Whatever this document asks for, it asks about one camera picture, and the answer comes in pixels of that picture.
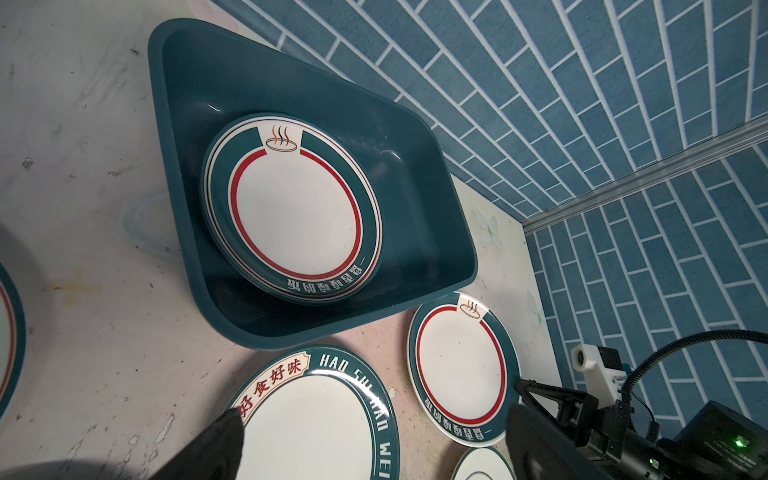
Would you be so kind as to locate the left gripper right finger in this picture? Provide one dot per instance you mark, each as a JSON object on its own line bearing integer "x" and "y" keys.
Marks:
{"x": 539, "y": 451}

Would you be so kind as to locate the white plate orange sunburst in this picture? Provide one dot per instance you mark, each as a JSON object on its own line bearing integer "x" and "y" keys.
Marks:
{"x": 13, "y": 339}

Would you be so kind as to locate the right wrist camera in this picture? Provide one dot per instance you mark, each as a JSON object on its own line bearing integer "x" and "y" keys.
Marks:
{"x": 602, "y": 370}

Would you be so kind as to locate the Hao Wei green plate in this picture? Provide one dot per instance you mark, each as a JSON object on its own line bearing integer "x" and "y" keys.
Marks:
{"x": 317, "y": 412}

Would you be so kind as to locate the white plate quatrefoil pattern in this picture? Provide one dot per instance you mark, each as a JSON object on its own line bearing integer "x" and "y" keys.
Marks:
{"x": 482, "y": 463}

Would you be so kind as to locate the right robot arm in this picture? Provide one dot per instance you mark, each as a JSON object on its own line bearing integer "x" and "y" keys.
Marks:
{"x": 717, "y": 443}

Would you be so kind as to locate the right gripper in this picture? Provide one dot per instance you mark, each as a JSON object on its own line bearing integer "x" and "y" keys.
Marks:
{"x": 602, "y": 435}

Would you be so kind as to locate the teal plastic bin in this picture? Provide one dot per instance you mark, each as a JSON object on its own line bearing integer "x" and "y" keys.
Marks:
{"x": 203, "y": 78}

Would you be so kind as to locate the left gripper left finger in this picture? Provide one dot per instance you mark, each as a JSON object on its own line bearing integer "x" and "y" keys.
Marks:
{"x": 215, "y": 453}

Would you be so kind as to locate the green rim plate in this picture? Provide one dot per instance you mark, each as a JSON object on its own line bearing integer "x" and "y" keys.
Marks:
{"x": 463, "y": 367}
{"x": 291, "y": 209}

